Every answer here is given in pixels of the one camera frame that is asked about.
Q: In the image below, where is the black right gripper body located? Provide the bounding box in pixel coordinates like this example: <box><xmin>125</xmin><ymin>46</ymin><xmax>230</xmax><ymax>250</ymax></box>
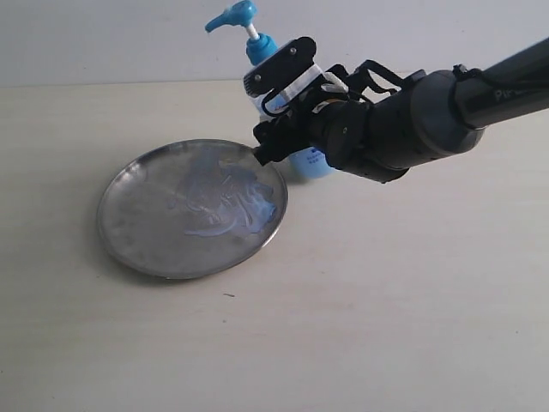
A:
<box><xmin>274</xmin><ymin>96</ymin><xmax>377</xmax><ymax>172</ymax></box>

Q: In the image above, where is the blue pump lotion bottle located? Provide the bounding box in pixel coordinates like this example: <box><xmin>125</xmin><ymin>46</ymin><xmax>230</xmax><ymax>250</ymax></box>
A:
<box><xmin>204</xmin><ymin>0</ymin><xmax>338</xmax><ymax>181</ymax></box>

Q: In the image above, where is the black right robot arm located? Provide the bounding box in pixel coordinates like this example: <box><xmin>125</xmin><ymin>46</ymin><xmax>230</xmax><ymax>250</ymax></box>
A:
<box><xmin>244</xmin><ymin>37</ymin><xmax>548</xmax><ymax>183</ymax></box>

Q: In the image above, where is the blue-white soap smear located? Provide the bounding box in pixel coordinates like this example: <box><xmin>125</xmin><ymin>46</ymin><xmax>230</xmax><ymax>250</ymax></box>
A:
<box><xmin>168</xmin><ymin>154</ymin><xmax>277</xmax><ymax>237</ymax></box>

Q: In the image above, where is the round steel plate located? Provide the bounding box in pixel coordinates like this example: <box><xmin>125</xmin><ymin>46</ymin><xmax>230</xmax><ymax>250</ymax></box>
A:
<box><xmin>96</xmin><ymin>139</ymin><xmax>288</xmax><ymax>280</ymax></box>

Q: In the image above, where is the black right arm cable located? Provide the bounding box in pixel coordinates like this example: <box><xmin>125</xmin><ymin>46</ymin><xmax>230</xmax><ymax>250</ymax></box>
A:
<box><xmin>261</xmin><ymin>59</ymin><xmax>486</xmax><ymax>119</ymax></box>

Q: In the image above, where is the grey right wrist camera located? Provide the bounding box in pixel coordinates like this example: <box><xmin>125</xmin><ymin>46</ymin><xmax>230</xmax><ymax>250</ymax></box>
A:
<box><xmin>243</xmin><ymin>36</ymin><xmax>317</xmax><ymax>98</ymax></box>

